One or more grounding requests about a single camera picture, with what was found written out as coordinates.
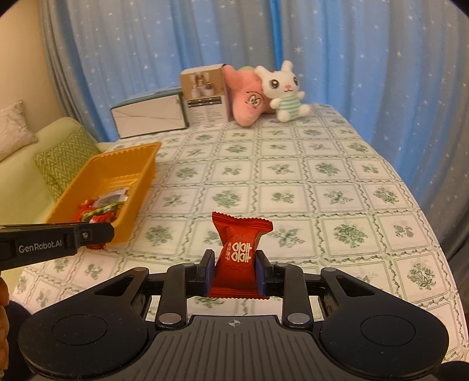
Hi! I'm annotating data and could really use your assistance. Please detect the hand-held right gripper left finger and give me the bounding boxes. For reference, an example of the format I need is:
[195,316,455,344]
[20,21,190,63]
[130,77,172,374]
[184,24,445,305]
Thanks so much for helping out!
[93,249,215,330]

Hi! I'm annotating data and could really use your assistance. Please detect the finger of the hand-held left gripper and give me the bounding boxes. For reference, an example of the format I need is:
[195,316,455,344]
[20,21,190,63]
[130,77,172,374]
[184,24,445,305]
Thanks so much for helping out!
[75,222,115,245]

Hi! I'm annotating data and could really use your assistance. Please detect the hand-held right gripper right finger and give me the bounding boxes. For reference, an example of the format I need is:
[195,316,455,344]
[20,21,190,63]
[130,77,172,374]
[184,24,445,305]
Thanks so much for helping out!
[255,251,371,329]

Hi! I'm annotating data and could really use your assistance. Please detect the green candy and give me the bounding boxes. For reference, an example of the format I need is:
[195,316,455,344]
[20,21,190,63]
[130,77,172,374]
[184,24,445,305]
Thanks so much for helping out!
[81,206,115,222]

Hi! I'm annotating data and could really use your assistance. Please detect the red candy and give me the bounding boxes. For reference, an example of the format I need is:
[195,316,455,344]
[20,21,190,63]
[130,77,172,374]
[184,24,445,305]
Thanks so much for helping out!
[73,198,96,223]

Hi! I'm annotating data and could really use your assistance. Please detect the silver snack packet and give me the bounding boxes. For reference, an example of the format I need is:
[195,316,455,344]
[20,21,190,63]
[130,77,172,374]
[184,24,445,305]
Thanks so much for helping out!
[91,187,130,207]

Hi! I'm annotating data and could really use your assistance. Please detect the red snack packet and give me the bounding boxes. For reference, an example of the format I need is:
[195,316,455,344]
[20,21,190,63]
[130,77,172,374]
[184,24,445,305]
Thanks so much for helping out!
[206,211,273,300]

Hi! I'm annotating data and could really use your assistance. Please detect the orange plastic basket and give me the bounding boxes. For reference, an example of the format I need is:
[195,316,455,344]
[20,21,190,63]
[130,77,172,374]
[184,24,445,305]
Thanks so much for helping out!
[46,142,162,246]

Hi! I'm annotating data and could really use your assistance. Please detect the person's left hand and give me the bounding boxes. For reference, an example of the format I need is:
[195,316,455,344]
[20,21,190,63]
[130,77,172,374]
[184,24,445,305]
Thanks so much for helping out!
[0,277,10,370]

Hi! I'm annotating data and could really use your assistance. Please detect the light green sofa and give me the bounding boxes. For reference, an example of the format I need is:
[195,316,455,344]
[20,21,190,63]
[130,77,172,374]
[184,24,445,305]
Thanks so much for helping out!
[0,117,114,228]

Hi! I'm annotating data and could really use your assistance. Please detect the green zigzag cushion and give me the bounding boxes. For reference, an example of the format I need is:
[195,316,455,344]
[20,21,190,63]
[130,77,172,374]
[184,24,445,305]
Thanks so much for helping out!
[35,127,103,202]

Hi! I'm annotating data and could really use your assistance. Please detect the green floral tablecloth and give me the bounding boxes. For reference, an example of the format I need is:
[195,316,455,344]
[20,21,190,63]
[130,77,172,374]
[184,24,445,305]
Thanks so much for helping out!
[11,103,468,367]

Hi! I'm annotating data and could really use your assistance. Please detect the beige cushion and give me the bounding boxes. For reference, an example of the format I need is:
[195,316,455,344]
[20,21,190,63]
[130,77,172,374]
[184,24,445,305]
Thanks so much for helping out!
[0,101,38,162]

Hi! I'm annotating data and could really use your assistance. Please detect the flat white cardboard box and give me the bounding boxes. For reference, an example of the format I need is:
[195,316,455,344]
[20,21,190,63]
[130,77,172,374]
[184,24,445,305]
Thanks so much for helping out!
[111,91,189,140]

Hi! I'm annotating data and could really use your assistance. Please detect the small brown product box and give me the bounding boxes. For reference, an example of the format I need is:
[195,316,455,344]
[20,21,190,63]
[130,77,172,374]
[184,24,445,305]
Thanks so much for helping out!
[179,63,235,123]

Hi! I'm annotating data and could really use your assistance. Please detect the pink plush toy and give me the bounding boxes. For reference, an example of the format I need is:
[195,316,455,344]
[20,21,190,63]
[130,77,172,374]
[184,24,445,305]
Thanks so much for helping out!
[223,65,273,127]

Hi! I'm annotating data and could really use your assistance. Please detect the white bunny plush toy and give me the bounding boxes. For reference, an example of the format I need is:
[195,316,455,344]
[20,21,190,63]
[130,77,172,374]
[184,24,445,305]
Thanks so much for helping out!
[254,60,312,122]

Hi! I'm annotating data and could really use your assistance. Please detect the blue star-print curtain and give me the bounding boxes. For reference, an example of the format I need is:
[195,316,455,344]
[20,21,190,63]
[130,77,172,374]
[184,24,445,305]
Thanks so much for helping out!
[38,0,469,257]

